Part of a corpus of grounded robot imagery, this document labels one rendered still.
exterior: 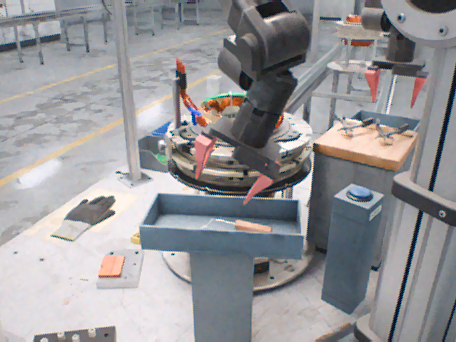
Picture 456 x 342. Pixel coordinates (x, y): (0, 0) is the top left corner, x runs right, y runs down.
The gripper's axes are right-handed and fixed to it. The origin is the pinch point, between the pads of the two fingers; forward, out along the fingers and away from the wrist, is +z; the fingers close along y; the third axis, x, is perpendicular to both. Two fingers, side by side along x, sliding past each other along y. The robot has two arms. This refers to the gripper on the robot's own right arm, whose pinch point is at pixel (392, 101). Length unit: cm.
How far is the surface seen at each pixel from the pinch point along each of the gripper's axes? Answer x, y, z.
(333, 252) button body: 27.9, 1.9, 24.1
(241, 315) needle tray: 50, 10, 26
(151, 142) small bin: -14, 86, 32
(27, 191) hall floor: -52, 244, 114
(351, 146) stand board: 9.5, 5.6, 8.7
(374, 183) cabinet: 11.6, -0.8, 15.2
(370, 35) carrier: -197, 53, 12
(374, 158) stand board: 12.0, -0.1, 9.3
